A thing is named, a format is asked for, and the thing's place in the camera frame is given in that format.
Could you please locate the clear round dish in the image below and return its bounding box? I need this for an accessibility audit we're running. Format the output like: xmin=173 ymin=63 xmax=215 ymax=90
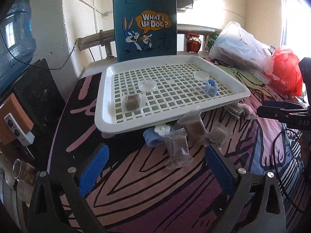
xmin=193 ymin=71 xmax=210 ymax=82
xmin=138 ymin=79 xmax=157 ymax=93

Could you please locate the brown snack cube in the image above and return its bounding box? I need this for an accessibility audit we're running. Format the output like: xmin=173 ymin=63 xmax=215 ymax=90
xmin=122 ymin=93 xmax=147 ymax=112

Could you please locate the blue water jug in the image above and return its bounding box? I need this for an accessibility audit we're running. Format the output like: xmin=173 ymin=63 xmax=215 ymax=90
xmin=0 ymin=0 xmax=36 ymax=91

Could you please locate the blue flower hair claw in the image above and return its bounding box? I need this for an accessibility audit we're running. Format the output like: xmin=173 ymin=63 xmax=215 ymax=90
xmin=143 ymin=124 xmax=174 ymax=148

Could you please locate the metal bed rail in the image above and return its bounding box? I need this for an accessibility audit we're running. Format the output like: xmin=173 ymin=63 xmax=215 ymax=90
xmin=78 ymin=24 xmax=221 ymax=58

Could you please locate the black speaker cabinet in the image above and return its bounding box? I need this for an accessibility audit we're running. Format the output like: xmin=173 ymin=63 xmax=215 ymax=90
xmin=1 ymin=59 xmax=65 ymax=150

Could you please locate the blue Bugs Bunny tote bag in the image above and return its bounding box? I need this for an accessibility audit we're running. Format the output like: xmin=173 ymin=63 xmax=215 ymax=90
xmin=113 ymin=0 xmax=177 ymax=62

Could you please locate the brown snack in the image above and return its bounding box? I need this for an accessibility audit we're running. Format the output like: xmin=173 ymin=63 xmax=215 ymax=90
xmin=207 ymin=121 xmax=233 ymax=149
xmin=164 ymin=128 xmax=193 ymax=170
xmin=177 ymin=110 xmax=207 ymax=146
xmin=225 ymin=103 xmax=257 ymax=120

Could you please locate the clear plastic bag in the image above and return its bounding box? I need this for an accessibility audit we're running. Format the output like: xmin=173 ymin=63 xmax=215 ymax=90
xmin=209 ymin=21 xmax=273 ymax=75

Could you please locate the black cable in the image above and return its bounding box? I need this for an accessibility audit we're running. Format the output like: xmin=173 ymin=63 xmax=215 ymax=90
xmin=0 ymin=28 xmax=79 ymax=71

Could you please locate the green white box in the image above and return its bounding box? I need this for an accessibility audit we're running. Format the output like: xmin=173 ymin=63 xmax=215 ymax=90
xmin=205 ymin=32 xmax=219 ymax=52

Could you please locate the cartoon print blanket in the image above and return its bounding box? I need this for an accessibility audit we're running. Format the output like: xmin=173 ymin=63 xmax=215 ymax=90
xmin=48 ymin=74 xmax=310 ymax=232

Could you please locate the orange white device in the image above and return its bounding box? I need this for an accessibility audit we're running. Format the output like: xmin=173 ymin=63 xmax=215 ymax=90
xmin=1 ymin=93 xmax=35 ymax=146

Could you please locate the red glass jar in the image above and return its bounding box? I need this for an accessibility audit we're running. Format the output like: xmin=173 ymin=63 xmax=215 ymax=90
xmin=186 ymin=33 xmax=201 ymax=53

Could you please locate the white perforated plastic tray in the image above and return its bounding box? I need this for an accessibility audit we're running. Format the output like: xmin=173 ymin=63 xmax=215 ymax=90
xmin=94 ymin=55 xmax=250 ymax=134

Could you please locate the red plastic bag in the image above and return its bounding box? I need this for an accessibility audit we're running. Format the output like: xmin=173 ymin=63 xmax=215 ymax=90
xmin=269 ymin=45 xmax=303 ymax=97

